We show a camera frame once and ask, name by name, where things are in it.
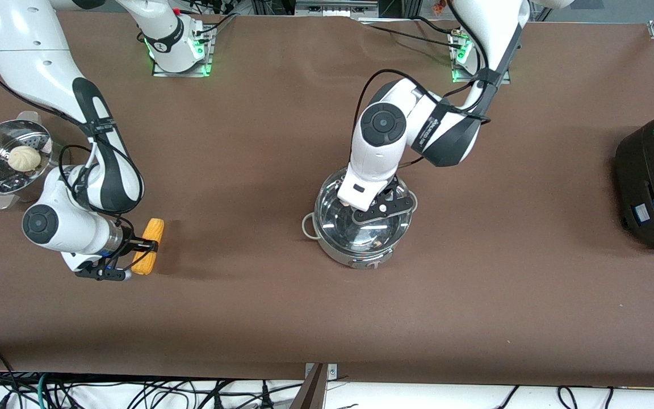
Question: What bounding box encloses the yellow corn cob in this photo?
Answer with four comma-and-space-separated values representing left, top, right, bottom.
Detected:
131, 218, 165, 276

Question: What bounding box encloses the glass pot lid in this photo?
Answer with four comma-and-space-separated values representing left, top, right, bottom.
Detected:
313, 169, 409, 254

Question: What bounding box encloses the stainless steel pot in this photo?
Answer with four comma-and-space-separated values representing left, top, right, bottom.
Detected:
302, 169, 419, 270

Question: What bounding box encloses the white steamed bun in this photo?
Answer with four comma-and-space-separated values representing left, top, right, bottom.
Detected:
7, 145, 42, 173

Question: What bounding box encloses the brown table mat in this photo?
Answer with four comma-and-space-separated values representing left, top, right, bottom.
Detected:
0, 10, 654, 388

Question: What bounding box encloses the black rice cooker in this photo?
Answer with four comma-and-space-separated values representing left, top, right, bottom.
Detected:
613, 111, 654, 252

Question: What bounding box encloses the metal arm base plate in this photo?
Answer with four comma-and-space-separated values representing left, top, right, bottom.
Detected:
152, 25, 215, 78
450, 31, 513, 85

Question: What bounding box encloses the small metal edge bracket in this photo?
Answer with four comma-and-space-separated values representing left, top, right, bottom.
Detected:
304, 363, 338, 381

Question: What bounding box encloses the green floor cable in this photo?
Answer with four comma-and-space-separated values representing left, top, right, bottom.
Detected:
35, 373, 51, 409

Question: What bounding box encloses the black cable on table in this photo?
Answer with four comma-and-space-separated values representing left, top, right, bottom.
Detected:
355, 20, 465, 53

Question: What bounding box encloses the dark camera stand post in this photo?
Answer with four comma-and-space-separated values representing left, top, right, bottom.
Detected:
290, 364, 328, 409

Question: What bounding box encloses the aluminium frame profile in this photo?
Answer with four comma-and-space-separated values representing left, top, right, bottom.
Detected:
294, 0, 380, 17

